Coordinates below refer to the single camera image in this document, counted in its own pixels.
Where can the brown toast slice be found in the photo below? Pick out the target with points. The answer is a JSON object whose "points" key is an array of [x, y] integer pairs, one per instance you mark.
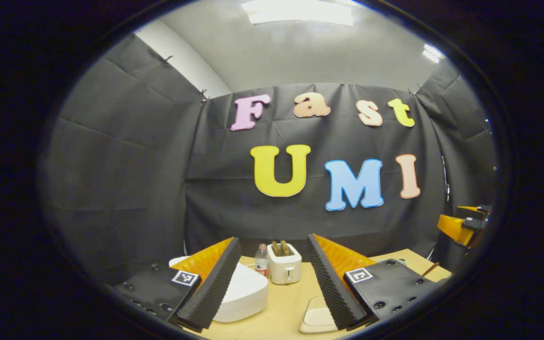
{"points": [[285, 248], [276, 249]]}

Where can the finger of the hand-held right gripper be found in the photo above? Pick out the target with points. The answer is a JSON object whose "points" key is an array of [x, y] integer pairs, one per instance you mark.
{"points": [[451, 226]]}

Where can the brown wooden spoon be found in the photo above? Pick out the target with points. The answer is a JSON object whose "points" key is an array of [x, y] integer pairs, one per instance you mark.
{"points": [[430, 269]]}

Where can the cream rounded board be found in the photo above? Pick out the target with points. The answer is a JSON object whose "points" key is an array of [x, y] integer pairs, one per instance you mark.
{"points": [[317, 318]]}

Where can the clear plastic water bottle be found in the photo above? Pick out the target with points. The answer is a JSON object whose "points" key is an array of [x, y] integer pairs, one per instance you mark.
{"points": [[262, 264]]}

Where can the cream toaster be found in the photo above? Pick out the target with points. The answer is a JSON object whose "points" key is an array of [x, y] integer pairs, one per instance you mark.
{"points": [[285, 269]]}

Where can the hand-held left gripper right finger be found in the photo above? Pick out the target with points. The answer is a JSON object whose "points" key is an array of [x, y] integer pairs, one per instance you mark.
{"points": [[328, 288]]}

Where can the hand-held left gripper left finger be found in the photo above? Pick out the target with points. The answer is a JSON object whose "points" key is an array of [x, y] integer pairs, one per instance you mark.
{"points": [[215, 283]]}

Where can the black backdrop cloth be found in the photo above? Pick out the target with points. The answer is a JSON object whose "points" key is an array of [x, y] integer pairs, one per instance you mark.
{"points": [[135, 165]]}

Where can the ceiling light panel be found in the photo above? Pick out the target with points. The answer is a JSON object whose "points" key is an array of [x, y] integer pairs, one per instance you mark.
{"points": [[431, 53], [300, 12]]}

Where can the white rice cooker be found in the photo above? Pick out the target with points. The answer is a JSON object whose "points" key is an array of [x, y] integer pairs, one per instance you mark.
{"points": [[248, 293]]}

